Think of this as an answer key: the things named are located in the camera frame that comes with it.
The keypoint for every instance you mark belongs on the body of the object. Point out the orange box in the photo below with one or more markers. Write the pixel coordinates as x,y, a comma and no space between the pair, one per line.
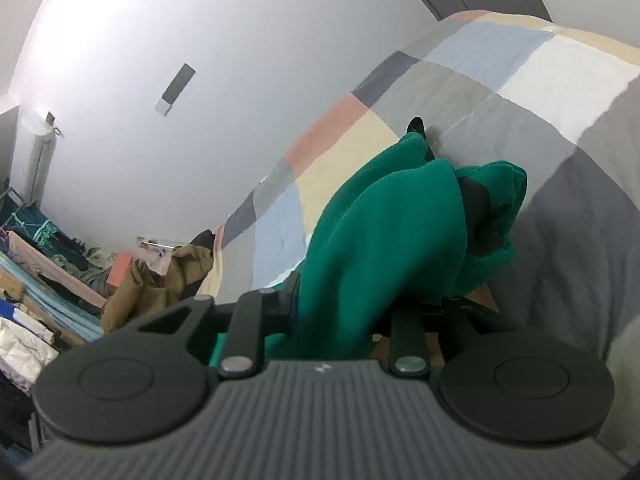
120,272

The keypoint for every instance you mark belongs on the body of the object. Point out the camouflage cloth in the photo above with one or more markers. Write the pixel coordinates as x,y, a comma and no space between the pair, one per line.
95,265

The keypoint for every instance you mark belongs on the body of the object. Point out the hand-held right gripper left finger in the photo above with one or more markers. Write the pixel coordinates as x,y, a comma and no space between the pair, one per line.
292,300

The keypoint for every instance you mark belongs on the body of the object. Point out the metal clothes rack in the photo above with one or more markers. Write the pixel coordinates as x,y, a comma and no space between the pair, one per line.
12,200

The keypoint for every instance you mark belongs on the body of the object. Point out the white air conditioner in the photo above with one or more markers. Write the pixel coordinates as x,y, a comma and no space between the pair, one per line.
37,160

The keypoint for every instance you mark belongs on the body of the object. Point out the grey wall switch panel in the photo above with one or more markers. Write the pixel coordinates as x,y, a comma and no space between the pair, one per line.
175,90

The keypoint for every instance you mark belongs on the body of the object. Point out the brown jacket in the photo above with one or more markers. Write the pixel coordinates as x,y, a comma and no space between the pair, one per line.
150,290

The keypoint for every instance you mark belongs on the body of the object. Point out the dark hanging garment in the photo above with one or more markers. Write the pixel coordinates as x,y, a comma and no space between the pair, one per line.
72,252

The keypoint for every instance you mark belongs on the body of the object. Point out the patchwork blanket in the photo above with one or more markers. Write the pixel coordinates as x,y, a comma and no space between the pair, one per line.
500,85

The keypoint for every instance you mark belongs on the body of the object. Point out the green hoodie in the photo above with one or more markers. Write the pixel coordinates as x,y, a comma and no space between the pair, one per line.
390,240

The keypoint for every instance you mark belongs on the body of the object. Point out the light blue hanging garment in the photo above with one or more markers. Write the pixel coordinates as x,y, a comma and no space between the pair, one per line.
55,305

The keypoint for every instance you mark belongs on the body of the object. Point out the small dark wall device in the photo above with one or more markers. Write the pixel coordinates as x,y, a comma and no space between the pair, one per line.
52,122

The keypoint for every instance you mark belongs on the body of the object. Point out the clear plastic bag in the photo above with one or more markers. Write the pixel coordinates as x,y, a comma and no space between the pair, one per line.
160,255

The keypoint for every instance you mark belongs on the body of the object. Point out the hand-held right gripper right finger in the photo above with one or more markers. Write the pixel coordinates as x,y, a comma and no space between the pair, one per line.
405,335

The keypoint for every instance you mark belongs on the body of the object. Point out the green clothes hanger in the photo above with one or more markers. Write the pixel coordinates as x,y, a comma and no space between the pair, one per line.
35,227

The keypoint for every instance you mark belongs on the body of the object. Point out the white hanging garment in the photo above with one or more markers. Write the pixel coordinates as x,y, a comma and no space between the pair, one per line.
22,347

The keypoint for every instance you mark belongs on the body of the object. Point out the pink hanging garment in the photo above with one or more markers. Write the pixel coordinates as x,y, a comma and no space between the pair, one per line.
55,267

